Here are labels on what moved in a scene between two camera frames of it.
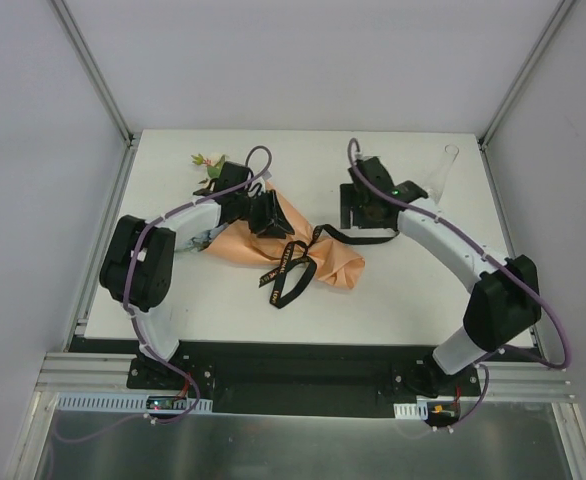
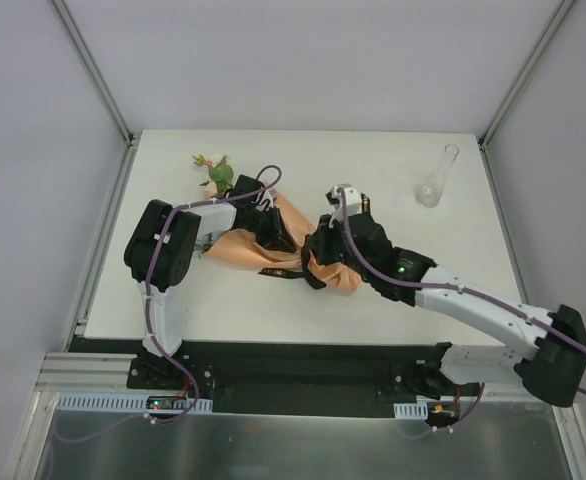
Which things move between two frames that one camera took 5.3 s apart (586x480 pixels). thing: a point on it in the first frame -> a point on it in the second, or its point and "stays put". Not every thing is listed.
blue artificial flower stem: (202, 241) stays put
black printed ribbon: (281, 270) -> (280, 272)
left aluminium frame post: (96, 72) stays put
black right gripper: (352, 206) -> (328, 245)
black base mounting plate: (314, 378) stays put
